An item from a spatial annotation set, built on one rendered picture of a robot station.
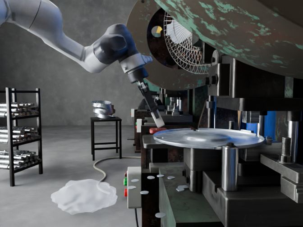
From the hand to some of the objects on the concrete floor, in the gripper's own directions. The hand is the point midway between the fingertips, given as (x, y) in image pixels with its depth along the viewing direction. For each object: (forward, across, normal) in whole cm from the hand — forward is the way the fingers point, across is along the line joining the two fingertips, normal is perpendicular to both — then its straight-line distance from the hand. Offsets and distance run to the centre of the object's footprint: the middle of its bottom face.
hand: (157, 118), depth 103 cm
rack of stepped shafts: (+15, -179, -156) cm, 238 cm away
